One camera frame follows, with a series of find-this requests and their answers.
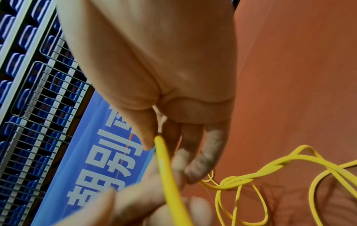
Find yellow cord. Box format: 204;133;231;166
152;106;357;226

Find person's right hand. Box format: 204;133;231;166
54;0;239;185

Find blue banner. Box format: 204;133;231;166
30;90;157;226

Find rows of blue seats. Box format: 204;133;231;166
0;0;96;226

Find person's left hand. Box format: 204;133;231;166
53;147;214;226

